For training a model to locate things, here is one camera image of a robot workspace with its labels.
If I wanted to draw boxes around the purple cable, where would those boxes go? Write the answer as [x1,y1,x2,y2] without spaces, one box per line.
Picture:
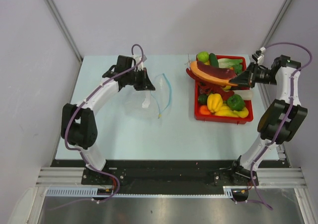
[48,44,147,210]
[233,42,313,211]

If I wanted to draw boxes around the white radish toy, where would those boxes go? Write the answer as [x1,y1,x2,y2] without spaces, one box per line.
[234,90,253,100]

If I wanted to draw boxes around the papaya slice toy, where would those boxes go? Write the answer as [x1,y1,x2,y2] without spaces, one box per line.
[190,61,237,86]

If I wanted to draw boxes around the grey cable duct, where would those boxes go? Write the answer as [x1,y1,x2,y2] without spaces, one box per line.
[46,185,233,198]

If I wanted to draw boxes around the dark green lime toy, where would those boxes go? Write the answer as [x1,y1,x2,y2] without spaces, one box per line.
[197,94,208,105]

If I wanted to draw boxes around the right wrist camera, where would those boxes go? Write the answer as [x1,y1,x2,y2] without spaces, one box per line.
[252,47,266,65]

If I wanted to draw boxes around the red lobster toy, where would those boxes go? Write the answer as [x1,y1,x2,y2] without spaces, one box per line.
[186,68,235,100]

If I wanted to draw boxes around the green lettuce toy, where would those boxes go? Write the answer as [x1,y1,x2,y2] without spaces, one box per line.
[218,58,243,75]

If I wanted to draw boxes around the clear blue zip bag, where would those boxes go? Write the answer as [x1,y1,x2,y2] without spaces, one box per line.
[124,73,172,119]

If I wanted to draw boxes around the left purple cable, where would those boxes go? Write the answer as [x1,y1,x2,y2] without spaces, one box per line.
[48,44,147,210]

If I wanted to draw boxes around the red plastic tray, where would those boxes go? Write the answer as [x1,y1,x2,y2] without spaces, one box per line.
[194,55,254,124]

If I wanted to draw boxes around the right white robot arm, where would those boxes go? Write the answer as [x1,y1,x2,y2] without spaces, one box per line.
[229,55,308,185]

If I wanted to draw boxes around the dark green cucumber toy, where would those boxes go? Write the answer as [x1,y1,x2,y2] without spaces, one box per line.
[209,53,219,68]

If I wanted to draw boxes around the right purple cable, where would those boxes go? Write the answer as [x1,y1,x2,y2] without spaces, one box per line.
[233,42,313,211]

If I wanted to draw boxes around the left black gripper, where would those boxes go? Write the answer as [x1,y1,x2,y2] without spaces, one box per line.
[125,68,155,91]

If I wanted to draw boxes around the yellow banana bunch toy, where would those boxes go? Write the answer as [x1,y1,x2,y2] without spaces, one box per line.
[214,105,249,118]

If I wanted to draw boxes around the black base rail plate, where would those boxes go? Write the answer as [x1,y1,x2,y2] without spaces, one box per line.
[51,159,290,195]

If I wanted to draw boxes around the light green apple toy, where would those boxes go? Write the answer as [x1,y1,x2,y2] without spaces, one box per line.
[196,51,209,63]

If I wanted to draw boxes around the green bell pepper toy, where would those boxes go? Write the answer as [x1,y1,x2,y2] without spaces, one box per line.
[227,94,245,111]

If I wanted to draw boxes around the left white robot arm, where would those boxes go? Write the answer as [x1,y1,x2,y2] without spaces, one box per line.
[61,55,156,184]

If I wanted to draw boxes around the orange tangerine toy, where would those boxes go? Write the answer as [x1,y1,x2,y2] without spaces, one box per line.
[199,105,211,115]

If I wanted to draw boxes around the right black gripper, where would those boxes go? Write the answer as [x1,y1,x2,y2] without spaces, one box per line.
[229,62,277,88]

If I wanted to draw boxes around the yellow bell pepper toy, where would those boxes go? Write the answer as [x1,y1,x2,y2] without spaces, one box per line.
[207,93,223,113]

